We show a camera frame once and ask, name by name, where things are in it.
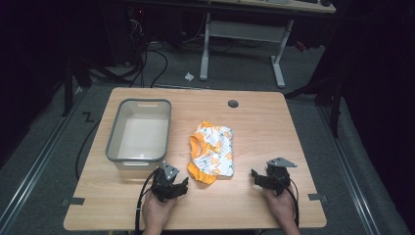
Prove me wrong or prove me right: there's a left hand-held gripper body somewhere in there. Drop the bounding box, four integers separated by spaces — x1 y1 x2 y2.
151 161 181 204

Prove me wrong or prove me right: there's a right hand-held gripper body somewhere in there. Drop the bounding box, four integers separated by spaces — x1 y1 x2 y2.
262 157 299 197

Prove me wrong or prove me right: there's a person's right hand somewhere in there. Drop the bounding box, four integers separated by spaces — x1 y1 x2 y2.
261 187 298 229

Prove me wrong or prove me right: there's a person's left hand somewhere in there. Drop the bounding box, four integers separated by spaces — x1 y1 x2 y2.
141 190 178 231

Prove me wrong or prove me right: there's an orange and white patterned garment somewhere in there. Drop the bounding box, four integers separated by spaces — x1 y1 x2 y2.
187 120 235 186

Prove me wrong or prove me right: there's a grey tape piece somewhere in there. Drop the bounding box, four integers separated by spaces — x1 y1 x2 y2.
307 193 329 202
61 197 86 208

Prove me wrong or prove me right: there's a grey-rimmed white plastic bin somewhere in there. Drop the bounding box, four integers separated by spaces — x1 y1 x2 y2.
105 98 173 171

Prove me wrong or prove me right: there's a black metal stand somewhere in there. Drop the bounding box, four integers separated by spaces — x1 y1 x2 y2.
283 65 346 139
61 55 135 118

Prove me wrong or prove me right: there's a white-legged wooden desk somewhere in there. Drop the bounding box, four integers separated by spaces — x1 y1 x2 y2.
199 0 337 89

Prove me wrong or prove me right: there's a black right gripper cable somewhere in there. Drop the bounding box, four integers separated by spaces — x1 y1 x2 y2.
285 177 300 229

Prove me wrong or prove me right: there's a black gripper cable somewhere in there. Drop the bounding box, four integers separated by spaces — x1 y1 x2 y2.
285 177 300 229
134 167 161 235

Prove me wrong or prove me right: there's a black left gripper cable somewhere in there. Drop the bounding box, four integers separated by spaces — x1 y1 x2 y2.
134 167 161 235

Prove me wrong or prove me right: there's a metal floor rail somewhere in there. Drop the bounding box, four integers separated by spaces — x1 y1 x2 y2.
317 105 383 235
0 87 86 229

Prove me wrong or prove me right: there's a thin black floor cable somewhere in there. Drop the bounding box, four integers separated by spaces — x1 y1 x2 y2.
74 117 103 181

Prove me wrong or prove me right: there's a bundle of black floor cables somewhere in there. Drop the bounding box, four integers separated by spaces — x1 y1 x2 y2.
123 9 169 89

